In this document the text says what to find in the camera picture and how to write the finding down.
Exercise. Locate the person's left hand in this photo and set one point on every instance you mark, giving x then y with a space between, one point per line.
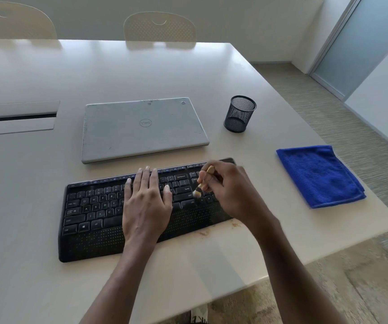
146 209

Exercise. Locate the person's right hand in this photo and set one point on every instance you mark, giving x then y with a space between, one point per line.
238 195

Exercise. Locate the small wooden brush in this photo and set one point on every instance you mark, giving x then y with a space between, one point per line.
211 169

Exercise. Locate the black keyboard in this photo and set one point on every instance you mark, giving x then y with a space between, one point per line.
89 229

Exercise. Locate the blue microfibre cloth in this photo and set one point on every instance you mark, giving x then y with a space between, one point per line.
320 177

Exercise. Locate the person's left forearm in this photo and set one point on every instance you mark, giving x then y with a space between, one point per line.
116 286

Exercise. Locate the person's right forearm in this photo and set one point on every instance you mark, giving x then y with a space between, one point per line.
298 280

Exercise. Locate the person's white shoe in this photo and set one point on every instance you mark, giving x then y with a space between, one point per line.
199 315

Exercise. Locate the silver laptop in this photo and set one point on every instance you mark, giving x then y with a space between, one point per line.
143 131

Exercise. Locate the black mesh pen holder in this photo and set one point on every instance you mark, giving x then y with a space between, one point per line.
240 114

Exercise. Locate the cream perforated chair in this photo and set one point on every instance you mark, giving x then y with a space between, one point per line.
16 21
160 28

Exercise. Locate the frosted glass door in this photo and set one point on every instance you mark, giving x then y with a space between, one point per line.
362 43

